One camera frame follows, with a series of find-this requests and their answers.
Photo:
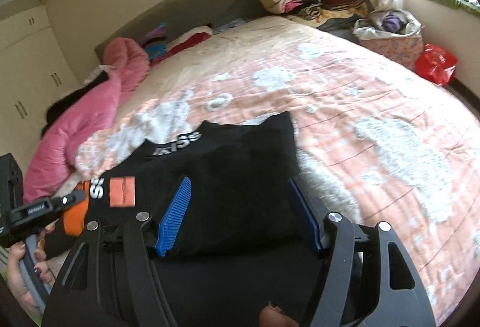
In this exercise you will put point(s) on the red plastic bag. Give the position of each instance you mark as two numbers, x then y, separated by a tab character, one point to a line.
436	65

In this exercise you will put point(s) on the white wardrobe with handles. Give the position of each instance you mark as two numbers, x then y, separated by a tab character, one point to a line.
34	75

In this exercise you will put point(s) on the pink duvet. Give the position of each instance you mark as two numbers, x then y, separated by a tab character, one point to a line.
54	160

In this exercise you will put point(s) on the black sweater orange cuffs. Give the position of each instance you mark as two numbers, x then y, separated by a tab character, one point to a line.
238	245

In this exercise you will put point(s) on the black garment behind duvet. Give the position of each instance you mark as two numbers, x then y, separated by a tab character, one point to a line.
58	108

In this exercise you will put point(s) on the person's right hand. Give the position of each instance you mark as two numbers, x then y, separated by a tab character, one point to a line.
273	316

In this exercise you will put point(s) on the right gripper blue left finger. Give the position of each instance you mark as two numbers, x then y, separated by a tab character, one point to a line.
172	219

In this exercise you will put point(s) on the red and white folded garment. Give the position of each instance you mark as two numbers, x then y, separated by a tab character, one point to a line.
185	41

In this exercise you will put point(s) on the person's left hand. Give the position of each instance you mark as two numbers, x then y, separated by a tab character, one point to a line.
17	280

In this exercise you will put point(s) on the floral laundry basket with clothes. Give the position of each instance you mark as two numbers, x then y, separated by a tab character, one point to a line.
395	34

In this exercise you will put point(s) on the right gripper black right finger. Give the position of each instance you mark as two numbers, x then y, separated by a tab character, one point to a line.
307	222

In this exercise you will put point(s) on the grey bed headboard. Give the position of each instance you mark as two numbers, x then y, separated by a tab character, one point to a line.
179	16

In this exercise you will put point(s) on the peach white patterned bedspread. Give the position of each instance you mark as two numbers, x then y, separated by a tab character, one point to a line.
376	141

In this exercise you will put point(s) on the striped colourful pillow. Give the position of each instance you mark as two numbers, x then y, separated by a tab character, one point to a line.
154	42

